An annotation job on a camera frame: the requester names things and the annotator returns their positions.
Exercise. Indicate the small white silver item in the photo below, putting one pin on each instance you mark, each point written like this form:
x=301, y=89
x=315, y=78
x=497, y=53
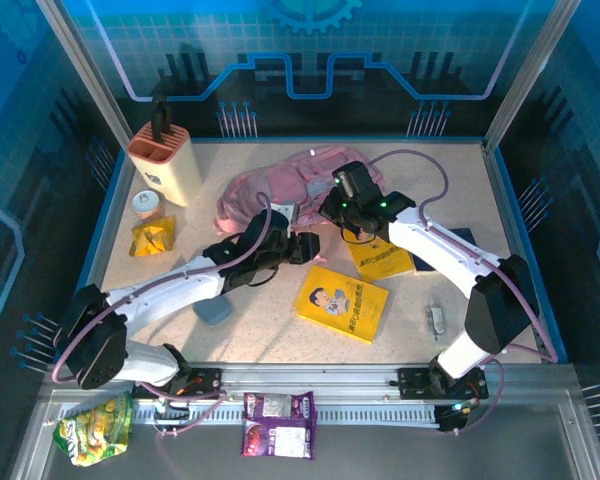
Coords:
x=437, y=320

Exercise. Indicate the yellow cartoon cover book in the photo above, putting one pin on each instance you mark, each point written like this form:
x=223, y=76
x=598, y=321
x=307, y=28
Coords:
x=340, y=305

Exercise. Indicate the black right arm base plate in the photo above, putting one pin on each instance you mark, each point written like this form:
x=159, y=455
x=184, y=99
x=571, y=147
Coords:
x=412, y=382

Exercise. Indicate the yellow snack bag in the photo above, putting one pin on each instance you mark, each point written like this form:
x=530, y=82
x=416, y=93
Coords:
x=152, y=240

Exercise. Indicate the aluminium frame post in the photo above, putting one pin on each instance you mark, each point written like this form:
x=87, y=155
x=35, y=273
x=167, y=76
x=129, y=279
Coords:
x=86, y=75
x=530, y=75

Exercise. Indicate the pink student backpack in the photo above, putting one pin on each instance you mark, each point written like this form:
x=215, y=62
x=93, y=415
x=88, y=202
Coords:
x=280, y=180

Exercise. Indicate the small black controller box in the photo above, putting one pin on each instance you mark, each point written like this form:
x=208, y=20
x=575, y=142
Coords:
x=452, y=417

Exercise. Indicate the beige knife block orange top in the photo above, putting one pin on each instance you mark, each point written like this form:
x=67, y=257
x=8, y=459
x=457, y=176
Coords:
x=172, y=175

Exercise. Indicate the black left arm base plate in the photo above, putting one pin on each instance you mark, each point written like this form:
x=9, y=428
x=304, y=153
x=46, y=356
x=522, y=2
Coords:
x=207, y=382

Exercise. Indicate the purple snack packet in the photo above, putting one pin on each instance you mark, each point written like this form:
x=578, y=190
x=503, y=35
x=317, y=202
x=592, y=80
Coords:
x=280, y=430

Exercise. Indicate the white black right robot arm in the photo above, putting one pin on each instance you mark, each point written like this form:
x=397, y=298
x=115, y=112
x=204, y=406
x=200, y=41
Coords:
x=430, y=245

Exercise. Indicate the dark blue book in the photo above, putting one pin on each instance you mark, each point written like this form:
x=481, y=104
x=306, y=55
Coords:
x=462, y=235

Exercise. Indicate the small can white lid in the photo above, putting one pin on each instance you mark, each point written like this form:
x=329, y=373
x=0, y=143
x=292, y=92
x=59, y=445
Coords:
x=147, y=202

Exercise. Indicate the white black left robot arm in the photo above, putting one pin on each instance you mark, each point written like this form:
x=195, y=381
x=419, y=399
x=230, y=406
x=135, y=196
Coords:
x=170, y=292

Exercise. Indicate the aluminium front beam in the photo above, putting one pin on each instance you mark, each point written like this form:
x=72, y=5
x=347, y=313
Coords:
x=310, y=375

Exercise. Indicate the grey pencil case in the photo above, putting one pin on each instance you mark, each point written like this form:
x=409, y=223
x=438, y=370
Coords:
x=215, y=312

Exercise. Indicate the green snack bag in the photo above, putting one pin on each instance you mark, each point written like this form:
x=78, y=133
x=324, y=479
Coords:
x=92, y=430

